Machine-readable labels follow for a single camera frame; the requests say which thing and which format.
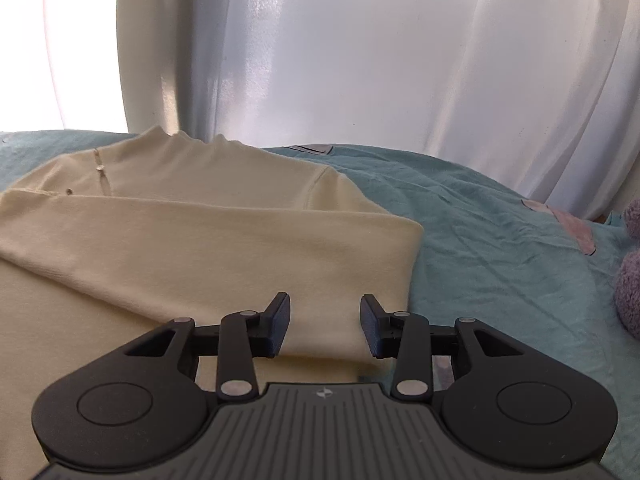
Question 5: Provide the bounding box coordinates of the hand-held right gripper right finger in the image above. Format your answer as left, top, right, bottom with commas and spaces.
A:
360, 294, 522, 403

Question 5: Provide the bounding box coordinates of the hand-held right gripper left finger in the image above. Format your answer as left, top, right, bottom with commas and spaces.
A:
120, 291, 292, 404

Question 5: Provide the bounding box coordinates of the cream knit sweater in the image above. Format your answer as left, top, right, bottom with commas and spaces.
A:
0, 126, 425, 480

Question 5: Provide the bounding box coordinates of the teal printed bed sheet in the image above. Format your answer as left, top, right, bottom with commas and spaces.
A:
0, 131, 640, 480

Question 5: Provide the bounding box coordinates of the purple plush toy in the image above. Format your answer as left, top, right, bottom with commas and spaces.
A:
613, 197, 640, 342

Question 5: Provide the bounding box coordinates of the white curtain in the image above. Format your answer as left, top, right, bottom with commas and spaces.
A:
40, 0, 640, 221

